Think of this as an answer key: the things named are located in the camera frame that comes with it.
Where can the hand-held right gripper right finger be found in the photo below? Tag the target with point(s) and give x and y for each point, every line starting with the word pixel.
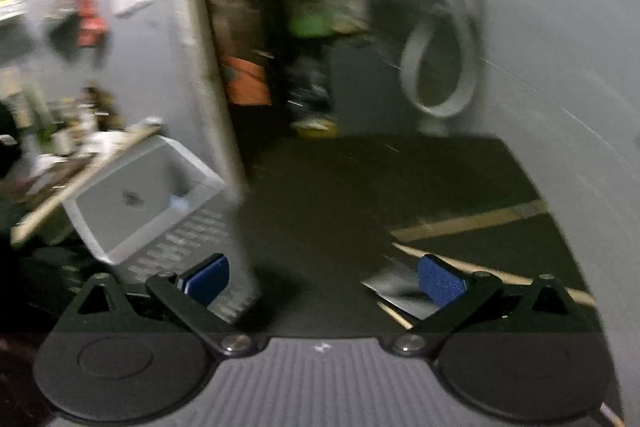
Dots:
pixel 440 281

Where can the wooden counter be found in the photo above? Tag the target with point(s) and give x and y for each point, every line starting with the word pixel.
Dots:
pixel 75 187

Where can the wooden chopstick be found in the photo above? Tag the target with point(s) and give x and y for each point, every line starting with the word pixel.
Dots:
pixel 475 219
pixel 395 314
pixel 510 279

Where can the metal wall rack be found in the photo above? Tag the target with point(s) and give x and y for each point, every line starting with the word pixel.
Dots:
pixel 35 2

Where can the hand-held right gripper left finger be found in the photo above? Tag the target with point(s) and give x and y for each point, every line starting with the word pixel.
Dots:
pixel 207 279

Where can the yellow container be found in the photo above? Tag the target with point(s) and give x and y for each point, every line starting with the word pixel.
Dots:
pixel 315 128

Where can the dark wooden door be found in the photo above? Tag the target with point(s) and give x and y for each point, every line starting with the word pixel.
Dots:
pixel 235 7

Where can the grey appliance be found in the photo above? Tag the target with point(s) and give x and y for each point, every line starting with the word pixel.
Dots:
pixel 370 87

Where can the red plastic bag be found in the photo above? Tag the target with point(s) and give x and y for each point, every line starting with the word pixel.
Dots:
pixel 91 22

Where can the white door frame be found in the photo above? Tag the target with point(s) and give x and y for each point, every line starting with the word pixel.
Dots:
pixel 200 57

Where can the group of condiment bottles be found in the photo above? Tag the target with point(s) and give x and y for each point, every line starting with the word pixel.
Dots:
pixel 97 112

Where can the orange object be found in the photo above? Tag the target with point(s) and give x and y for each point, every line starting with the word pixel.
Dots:
pixel 247 82

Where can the white cloth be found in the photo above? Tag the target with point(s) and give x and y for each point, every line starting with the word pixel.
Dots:
pixel 105 142

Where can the white perforated utensil basket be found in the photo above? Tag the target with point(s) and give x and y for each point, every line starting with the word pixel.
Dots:
pixel 125 219

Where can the green box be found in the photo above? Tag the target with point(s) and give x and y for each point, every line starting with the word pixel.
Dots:
pixel 310 23

